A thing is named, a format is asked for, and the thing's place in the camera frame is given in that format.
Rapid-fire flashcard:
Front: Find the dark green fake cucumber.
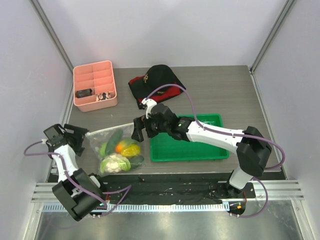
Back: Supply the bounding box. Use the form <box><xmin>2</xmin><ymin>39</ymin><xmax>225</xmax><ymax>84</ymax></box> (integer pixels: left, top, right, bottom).
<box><xmin>104</xmin><ymin>129</ymin><xmax>123</xmax><ymax>155</ymax></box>

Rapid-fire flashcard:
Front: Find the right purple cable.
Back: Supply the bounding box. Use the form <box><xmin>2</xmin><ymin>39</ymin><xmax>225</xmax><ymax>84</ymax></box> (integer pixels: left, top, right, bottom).
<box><xmin>146</xmin><ymin>83</ymin><xmax>287</xmax><ymax>218</ymax></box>

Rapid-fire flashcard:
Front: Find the orange fake fruit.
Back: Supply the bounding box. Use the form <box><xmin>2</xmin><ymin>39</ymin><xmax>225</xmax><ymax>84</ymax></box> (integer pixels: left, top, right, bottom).
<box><xmin>115</xmin><ymin>142</ymin><xmax>126</xmax><ymax>153</ymax></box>

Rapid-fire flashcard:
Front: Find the yellow fake pepper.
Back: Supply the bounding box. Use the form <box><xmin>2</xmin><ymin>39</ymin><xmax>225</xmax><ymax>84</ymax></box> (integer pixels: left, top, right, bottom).
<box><xmin>120</xmin><ymin>144</ymin><xmax>141</xmax><ymax>158</ymax></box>

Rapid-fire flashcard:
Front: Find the clear zip top bag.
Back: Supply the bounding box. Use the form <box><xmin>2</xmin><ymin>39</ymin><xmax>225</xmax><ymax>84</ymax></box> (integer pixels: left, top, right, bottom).
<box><xmin>85</xmin><ymin>123</ymin><xmax>145</xmax><ymax>176</ymax></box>

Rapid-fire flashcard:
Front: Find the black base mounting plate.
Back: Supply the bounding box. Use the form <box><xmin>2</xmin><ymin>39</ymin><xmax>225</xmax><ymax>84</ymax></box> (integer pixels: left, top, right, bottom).
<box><xmin>102</xmin><ymin>173</ymin><xmax>256</xmax><ymax>206</ymax></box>

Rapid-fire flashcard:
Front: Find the light green fake vegetable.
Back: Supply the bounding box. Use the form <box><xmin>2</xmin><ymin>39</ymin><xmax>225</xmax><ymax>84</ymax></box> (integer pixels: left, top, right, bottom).
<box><xmin>98</xmin><ymin>142</ymin><xmax>107</xmax><ymax>157</ymax></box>

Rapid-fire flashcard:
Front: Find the pink divided organizer box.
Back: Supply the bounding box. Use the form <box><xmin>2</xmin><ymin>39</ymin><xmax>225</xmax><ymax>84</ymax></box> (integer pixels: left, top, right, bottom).
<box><xmin>73</xmin><ymin>60</ymin><xmax>118</xmax><ymax>112</ymax></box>

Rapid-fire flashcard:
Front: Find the small black object in organizer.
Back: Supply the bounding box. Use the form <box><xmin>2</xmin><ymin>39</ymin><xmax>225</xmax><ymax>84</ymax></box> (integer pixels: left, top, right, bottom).
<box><xmin>75</xmin><ymin>88</ymin><xmax>93</xmax><ymax>99</ymax></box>

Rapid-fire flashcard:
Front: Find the white fake cauliflower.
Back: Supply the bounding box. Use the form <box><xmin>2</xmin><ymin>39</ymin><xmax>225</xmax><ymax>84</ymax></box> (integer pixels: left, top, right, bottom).
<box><xmin>100</xmin><ymin>153</ymin><xmax>131</xmax><ymax>174</ymax></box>

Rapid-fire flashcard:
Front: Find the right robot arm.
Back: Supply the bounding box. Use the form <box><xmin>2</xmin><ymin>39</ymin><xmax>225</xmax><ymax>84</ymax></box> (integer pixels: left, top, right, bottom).
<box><xmin>131</xmin><ymin>103</ymin><xmax>272</xmax><ymax>198</ymax></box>

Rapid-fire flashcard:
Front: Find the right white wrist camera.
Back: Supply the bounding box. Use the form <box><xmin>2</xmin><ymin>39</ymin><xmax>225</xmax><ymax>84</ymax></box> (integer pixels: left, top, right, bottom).
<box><xmin>140</xmin><ymin>98</ymin><xmax>158</xmax><ymax>119</ymax></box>

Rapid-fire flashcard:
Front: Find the aluminium frame rail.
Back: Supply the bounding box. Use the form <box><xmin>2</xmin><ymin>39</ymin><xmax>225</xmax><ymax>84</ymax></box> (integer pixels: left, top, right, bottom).
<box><xmin>31</xmin><ymin>178</ymin><xmax>306</xmax><ymax>213</ymax></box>

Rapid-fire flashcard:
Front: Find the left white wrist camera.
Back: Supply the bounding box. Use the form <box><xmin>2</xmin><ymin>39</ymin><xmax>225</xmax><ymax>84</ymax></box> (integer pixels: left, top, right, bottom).
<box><xmin>43</xmin><ymin>124</ymin><xmax>67</xmax><ymax>152</ymax></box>

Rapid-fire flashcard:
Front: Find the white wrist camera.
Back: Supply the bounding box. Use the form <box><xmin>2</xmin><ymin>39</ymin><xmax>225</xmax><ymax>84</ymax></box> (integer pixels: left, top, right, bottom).
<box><xmin>140</xmin><ymin>98</ymin><xmax>158</xmax><ymax>119</ymax></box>
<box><xmin>43</xmin><ymin>124</ymin><xmax>67</xmax><ymax>152</ymax></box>

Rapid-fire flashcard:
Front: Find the black baseball cap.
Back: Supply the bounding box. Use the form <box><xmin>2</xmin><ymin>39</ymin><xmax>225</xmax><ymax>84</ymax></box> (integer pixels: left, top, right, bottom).
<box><xmin>142</xmin><ymin>64</ymin><xmax>178</xmax><ymax>95</ymax></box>

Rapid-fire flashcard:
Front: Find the red and black folded cloth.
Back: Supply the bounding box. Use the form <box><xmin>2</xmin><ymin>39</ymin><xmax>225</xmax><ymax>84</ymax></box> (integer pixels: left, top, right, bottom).
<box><xmin>128</xmin><ymin>76</ymin><xmax>183</xmax><ymax>110</ymax></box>

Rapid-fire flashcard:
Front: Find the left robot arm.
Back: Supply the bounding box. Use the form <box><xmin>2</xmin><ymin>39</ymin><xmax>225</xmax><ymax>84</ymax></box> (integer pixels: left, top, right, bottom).
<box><xmin>43</xmin><ymin>124</ymin><xmax>107</xmax><ymax>222</ymax></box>

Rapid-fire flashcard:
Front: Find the pink patterned item in organizer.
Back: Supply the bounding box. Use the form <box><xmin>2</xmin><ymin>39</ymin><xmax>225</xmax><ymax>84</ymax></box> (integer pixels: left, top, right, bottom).
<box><xmin>95</xmin><ymin>91</ymin><xmax>112</xmax><ymax>102</ymax></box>

